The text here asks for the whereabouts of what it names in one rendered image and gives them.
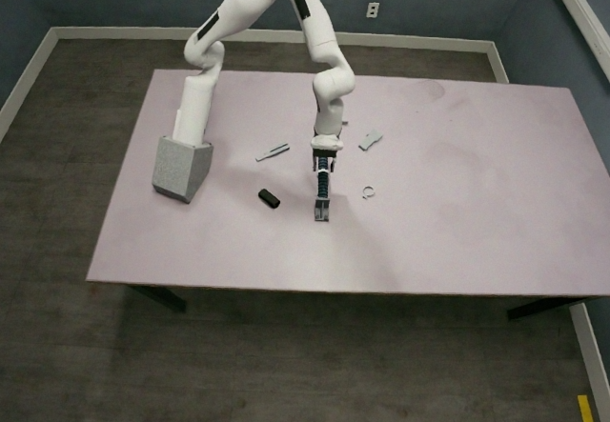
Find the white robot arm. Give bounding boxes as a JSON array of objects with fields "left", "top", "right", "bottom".
[{"left": 173, "top": 0, "right": 356, "bottom": 146}]

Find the short black cylinder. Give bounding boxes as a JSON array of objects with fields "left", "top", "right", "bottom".
[{"left": 258, "top": 189, "right": 280, "bottom": 209}]

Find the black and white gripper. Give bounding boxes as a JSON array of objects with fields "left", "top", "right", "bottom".
[{"left": 310, "top": 118, "right": 344, "bottom": 172}]

